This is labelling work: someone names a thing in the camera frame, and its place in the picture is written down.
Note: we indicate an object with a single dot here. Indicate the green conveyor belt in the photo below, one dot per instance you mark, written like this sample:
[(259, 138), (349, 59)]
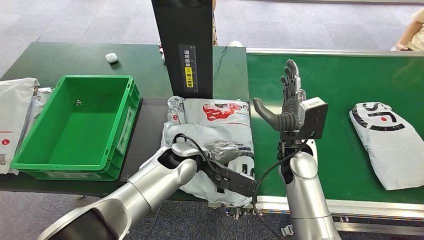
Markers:
[(338, 82)]

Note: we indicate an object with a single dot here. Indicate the dark green table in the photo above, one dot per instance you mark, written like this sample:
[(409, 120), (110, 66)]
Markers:
[(66, 59)]

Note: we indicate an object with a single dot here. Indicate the white package with red print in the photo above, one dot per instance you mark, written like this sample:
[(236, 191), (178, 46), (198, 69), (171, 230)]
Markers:
[(198, 132)]

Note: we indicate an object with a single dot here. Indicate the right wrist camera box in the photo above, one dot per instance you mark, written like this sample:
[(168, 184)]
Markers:
[(316, 122)]

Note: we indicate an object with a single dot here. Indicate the grey crumpled package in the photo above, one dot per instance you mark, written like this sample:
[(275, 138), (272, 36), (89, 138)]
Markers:
[(41, 97)]

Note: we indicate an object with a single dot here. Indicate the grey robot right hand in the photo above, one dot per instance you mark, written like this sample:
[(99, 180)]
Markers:
[(288, 116)]

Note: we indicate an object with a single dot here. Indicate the green plastic crate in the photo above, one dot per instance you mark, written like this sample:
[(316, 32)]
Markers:
[(82, 139)]

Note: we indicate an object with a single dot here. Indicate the person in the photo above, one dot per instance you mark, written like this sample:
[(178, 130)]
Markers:
[(414, 33), (214, 26)]

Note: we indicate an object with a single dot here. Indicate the small silver beads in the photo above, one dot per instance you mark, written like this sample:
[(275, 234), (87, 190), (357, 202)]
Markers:
[(78, 103)]

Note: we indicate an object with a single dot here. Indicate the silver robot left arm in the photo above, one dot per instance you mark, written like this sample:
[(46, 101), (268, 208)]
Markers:
[(155, 188)]

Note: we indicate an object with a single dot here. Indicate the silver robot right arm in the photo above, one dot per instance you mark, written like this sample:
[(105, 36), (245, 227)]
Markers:
[(304, 198)]

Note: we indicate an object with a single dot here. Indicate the white package with black print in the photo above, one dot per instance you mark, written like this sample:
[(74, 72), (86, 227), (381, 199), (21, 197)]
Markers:
[(387, 149)]

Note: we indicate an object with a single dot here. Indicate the black inbound scanning machine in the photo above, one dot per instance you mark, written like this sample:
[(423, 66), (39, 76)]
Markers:
[(185, 33)]

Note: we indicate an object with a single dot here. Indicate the ruler label with yellow patch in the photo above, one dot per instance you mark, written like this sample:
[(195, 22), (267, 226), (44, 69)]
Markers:
[(188, 79)]

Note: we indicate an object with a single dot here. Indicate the small white case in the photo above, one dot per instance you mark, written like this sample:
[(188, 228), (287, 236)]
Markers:
[(111, 57)]

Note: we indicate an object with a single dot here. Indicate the white package with red dot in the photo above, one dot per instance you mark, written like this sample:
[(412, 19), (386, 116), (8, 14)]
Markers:
[(13, 109)]

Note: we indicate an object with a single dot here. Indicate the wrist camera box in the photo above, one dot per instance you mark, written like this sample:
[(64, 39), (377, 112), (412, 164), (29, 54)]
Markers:
[(232, 180), (316, 122)]

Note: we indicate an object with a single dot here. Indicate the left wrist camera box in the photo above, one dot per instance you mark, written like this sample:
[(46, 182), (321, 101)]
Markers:
[(232, 180)]

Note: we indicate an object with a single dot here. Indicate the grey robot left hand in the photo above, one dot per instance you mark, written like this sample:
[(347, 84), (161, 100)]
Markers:
[(228, 150)]

